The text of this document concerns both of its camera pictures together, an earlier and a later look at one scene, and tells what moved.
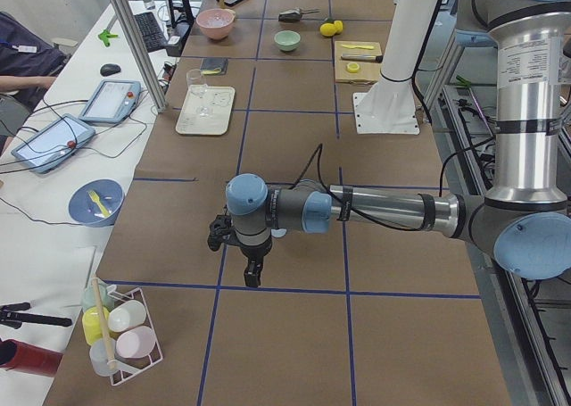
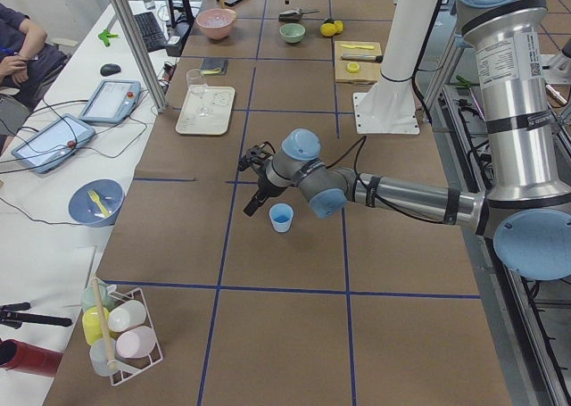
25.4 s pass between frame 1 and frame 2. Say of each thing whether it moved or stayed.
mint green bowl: moved
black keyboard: stayed
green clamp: stayed
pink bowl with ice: stayed
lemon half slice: stayed
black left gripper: moved
